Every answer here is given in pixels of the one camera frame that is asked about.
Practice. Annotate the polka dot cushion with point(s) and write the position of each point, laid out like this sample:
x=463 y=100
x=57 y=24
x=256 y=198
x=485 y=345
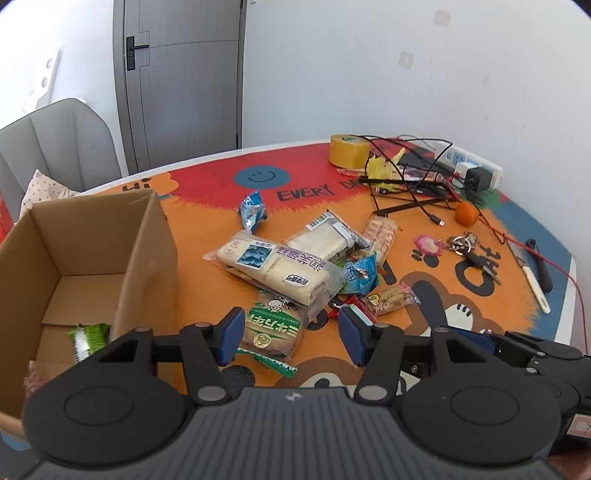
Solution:
x=42 y=188

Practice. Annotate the biscuit roll pack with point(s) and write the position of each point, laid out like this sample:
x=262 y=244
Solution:
x=380 y=232

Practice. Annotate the yellow tape roll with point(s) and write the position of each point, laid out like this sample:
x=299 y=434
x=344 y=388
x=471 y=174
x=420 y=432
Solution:
x=348 y=151

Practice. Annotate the grey door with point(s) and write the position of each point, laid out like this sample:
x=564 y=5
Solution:
x=178 y=79

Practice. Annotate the yellow plastic bag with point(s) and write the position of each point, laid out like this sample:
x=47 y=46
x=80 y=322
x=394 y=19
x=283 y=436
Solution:
x=379 y=167

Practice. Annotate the small blue snack packet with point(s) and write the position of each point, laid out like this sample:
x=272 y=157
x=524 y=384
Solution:
x=252 y=211

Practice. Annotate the white handled knife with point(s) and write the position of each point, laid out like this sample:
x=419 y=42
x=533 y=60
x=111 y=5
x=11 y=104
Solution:
x=530 y=277

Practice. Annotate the black wire stand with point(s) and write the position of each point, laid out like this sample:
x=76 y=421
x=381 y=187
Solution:
x=419 y=186

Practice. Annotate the small cracker packet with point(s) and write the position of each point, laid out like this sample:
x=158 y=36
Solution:
x=392 y=299

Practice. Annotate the green biscuit pack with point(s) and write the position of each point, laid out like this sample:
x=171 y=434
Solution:
x=274 y=326

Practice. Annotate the white power strip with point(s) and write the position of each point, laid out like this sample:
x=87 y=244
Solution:
x=449 y=156

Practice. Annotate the cardboard box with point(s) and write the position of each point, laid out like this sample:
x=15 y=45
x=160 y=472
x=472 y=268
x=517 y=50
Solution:
x=100 y=259

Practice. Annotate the key bunch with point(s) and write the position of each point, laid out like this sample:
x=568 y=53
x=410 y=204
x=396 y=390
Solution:
x=464 y=245

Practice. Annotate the light green snack packet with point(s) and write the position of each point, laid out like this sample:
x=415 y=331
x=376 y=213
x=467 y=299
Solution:
x=87 y=340

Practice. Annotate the grey chair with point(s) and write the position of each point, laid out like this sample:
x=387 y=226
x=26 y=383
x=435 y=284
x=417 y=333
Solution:
x=66 y=141

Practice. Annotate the long white bread pack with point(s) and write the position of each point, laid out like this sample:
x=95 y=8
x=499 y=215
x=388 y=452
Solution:
x=303 y=277

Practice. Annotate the clear sandwich pack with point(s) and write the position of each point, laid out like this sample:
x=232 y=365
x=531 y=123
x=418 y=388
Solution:
x=328 y=237

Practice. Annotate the black handled tool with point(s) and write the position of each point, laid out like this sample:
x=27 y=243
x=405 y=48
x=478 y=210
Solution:
x=543 y=275

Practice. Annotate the orange mandarin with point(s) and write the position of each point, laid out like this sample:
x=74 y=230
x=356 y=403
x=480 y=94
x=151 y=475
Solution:
x=466 y=213

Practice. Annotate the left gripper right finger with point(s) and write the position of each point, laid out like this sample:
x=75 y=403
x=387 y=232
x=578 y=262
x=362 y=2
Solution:
x=384 y=351

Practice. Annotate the pink pixel keychain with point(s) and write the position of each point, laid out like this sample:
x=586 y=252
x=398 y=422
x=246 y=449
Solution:
x=429 y=246

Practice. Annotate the red snack packet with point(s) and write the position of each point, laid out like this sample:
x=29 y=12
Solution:
x=354 y=302

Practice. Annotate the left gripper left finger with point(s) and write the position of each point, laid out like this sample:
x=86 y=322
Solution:
x=201 y=349

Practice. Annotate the black power adapter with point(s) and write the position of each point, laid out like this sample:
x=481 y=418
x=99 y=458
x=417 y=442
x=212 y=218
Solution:
x=478 y=179

